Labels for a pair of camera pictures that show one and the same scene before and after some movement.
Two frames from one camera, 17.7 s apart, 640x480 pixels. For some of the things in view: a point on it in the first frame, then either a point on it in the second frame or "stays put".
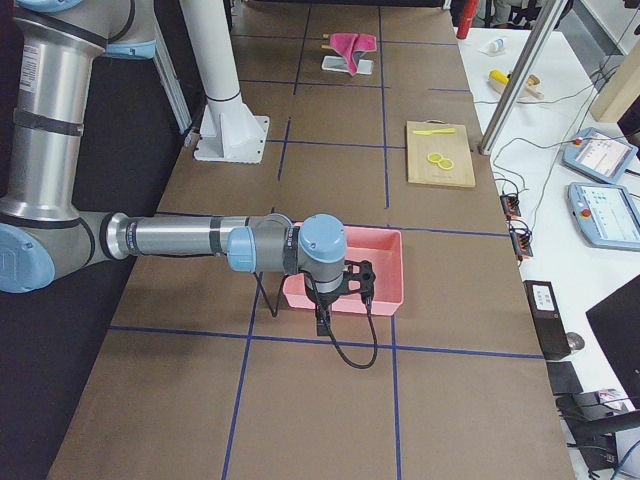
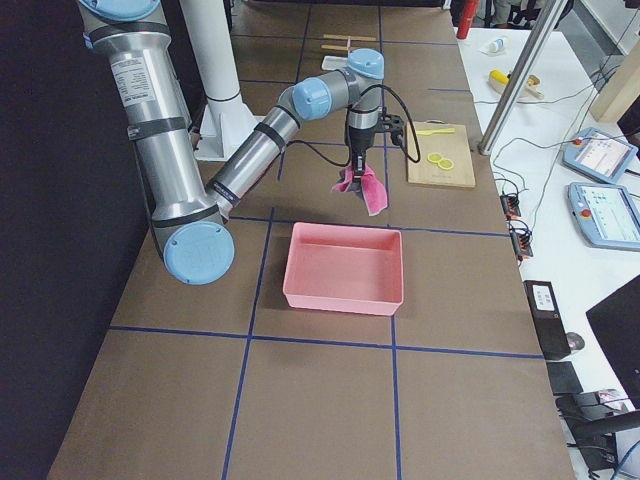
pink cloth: (349, 43) → (372, 188)
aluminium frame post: (522, 80) stays put
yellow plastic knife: (430, 132) stays put
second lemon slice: (445, 163) stays put
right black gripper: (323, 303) → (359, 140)
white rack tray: (337, 63) stays put
